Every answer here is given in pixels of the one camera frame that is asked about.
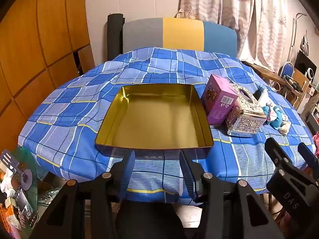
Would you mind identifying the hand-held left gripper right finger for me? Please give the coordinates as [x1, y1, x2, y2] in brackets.
[179, 151, 285, 239]

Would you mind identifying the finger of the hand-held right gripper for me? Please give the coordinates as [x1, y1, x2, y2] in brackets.
[265, 137, 287, 170]
[298, 142, 317, 170]

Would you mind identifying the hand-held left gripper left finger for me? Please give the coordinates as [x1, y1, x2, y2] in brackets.
[30, 151, 136, 239]

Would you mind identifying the gold metal tin tray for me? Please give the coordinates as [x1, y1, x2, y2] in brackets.
[95, 84, 214, 160]

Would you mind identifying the teal and white plush toy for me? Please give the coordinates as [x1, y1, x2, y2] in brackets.
[263, 99, 291, 136]

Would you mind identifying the ornate gold tissue box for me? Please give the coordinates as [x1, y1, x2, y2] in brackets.
[225, 83, 267, 138]

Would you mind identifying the black feather toy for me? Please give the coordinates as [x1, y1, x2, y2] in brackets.
[254, 87, 269, 101]

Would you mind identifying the pink cardboard box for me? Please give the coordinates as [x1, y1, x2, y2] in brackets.
[201, 74, 239, 126]

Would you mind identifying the wooden desk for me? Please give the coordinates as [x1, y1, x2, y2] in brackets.
[243, 61, 309, 105]

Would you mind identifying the blue plaid tablecloth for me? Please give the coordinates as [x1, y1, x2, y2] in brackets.
[17, 47, 316, 206]

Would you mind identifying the blue folding chair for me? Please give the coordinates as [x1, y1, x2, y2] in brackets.
[282, 62, 295, 78]

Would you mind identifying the black monitor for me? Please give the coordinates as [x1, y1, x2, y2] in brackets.
[294, 50, 317, 76]

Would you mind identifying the smartphone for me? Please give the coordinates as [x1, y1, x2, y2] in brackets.
[12, 185, 38, 229]

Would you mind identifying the white clothes iron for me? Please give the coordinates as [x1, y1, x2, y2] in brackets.
[302, 36, 311, 53]

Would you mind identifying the white metal pole stand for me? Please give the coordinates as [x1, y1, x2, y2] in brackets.
[290, 12, 307, 63]

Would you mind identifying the grey yellow blue chair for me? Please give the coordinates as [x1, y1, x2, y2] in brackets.
[122, 17, 237, 56]

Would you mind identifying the pink patterned curtain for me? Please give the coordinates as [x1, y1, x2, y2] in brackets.
[178, 0, 294, 72]

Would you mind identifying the wooden wardrobe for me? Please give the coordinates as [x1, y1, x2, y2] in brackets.
[0, 0, 96, 145]

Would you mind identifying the black ring holder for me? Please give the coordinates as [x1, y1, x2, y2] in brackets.
[1, 150, 33, 190]

